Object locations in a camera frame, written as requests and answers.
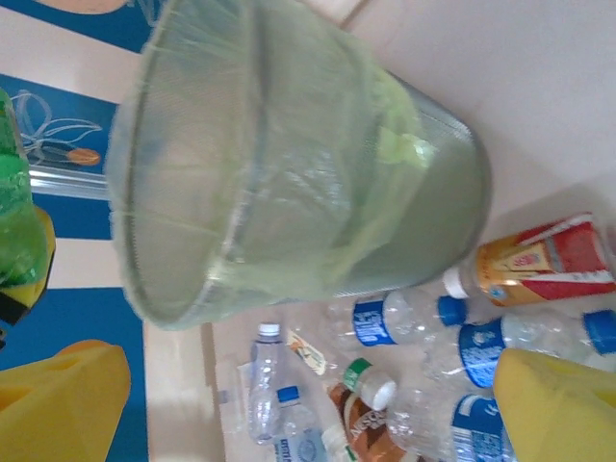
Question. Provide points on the pale green bin liner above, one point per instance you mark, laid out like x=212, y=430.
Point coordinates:
x=289, y=192

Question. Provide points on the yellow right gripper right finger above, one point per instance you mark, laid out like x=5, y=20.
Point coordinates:
x=558, y=414

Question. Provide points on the small clear bottle blue cap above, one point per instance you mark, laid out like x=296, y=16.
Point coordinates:
x=291, y=423

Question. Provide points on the clear ridged bottle white cap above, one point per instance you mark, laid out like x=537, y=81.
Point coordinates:
x=264, y=385

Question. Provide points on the green plastic bottle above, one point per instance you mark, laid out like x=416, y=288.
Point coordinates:
x=12, y=192

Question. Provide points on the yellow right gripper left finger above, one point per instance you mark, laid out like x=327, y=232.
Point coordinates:
x=58, y=409

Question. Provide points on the red gold label bottle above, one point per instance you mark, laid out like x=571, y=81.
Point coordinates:
x=553, y=269

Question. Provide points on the brown coffee label bottle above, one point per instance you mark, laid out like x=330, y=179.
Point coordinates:
x=361, y=433

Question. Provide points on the aluminium frame post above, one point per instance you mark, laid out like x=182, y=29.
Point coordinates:
x=67, y=180

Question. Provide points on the flower butterfly label bottle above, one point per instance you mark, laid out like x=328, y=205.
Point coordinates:
x=358, y=374

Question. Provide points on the grey metal mesh bin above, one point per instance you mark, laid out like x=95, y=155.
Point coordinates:
x=445, y=113

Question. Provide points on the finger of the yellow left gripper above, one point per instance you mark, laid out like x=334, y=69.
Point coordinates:
x=45, y=250

